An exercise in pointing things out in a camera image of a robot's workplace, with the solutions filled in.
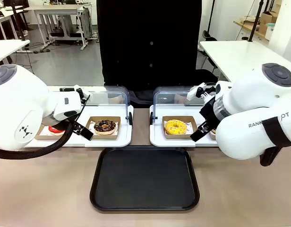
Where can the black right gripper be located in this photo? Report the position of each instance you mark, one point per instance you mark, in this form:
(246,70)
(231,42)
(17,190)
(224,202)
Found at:
(210,113)

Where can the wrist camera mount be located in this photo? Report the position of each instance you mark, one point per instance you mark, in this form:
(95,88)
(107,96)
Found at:
(197,91)
(81,93)

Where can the black plastic serving tray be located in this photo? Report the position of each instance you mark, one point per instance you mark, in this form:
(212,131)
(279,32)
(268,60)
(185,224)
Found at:
(144,178)

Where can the brown cardboard donut tray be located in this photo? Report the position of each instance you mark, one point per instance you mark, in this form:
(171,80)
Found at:
(41,134)
(212,136)
(90,123)
(192,123)

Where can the person in black clothes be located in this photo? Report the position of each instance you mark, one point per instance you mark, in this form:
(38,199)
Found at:
(148,47)

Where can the black office chair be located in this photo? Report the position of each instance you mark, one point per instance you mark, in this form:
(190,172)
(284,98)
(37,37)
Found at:
(208,35)

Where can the light glazed donut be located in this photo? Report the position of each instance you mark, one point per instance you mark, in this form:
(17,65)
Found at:
(213,131)

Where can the white display case clear lid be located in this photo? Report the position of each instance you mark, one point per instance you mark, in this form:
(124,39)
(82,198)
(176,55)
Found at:
(157,142)
(107,144)

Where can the red glazed donut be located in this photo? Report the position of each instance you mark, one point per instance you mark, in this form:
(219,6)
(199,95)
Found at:
(56,130)

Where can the large white table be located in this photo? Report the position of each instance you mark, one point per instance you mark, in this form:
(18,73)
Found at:
(235,56)

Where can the small white table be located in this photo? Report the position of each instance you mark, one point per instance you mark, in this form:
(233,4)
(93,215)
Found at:
(8,48)

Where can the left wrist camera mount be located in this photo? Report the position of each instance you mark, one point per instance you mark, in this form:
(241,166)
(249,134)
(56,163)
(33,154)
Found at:
(81,93)

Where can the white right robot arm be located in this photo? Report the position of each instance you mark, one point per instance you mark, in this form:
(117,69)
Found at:
(254,99)

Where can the yellow glazed sprinkled donut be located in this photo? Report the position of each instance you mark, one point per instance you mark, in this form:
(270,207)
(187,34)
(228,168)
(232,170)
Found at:
(175,127)

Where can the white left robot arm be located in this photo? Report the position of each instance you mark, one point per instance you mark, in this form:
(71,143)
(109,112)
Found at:
(18,106)

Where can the chocolate glazed donut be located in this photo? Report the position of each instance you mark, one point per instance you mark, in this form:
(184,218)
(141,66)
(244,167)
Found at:
(105,127)

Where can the brown cardboard box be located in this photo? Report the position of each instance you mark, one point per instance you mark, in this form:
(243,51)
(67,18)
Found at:
(268,20)

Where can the white height-adjustable desk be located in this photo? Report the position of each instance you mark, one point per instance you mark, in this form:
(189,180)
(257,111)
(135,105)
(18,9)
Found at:
(58,11)

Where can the black tripod pole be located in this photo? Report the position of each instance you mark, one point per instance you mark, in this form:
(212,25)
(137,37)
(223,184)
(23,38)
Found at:
(18,21)

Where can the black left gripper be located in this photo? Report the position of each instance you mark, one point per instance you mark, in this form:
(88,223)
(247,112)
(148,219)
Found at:
(75,124)

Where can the black stand pole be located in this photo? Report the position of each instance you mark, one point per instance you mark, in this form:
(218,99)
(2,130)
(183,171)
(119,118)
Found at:
(255,21)

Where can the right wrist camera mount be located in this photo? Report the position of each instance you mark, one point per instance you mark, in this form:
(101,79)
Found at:
(197,91)

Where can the wooden shelf board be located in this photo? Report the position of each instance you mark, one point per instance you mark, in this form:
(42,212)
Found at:
(248,27)

